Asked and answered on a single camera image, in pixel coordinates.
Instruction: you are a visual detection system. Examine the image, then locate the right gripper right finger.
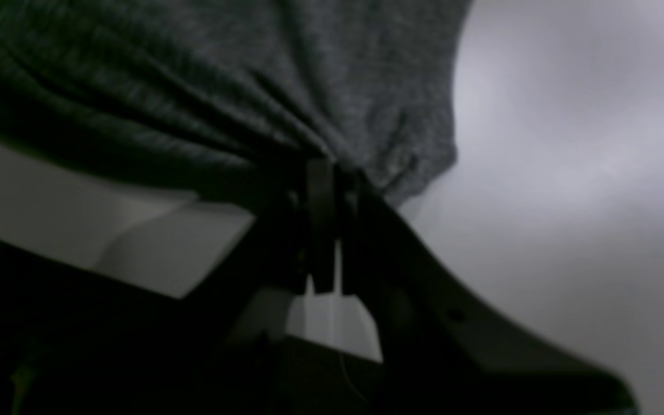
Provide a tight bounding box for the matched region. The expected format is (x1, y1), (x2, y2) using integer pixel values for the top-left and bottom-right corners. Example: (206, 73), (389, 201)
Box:
(335, 167), (638, 415)

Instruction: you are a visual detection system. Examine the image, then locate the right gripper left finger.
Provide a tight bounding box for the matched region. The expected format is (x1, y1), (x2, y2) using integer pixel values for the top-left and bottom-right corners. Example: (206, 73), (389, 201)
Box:
(0, 160), (335, 414)

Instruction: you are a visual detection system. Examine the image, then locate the dark grey t-shirt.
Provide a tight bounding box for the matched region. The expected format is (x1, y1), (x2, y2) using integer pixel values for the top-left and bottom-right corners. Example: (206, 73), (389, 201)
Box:
(0, 1), (473, 208)

